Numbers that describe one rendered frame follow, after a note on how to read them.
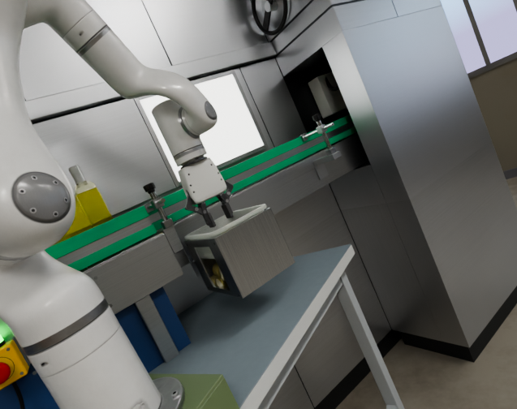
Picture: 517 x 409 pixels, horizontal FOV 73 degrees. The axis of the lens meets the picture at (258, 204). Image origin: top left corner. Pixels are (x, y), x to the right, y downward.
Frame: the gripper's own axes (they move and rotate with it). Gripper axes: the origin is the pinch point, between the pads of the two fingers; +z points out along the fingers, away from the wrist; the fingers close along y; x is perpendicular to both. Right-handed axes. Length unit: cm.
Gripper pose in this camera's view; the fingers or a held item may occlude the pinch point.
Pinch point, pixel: (218, 216)
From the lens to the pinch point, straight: 92.5
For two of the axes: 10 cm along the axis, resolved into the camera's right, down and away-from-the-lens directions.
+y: -7.8, 4.1, -4.7
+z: 4.1, 9.0, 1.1
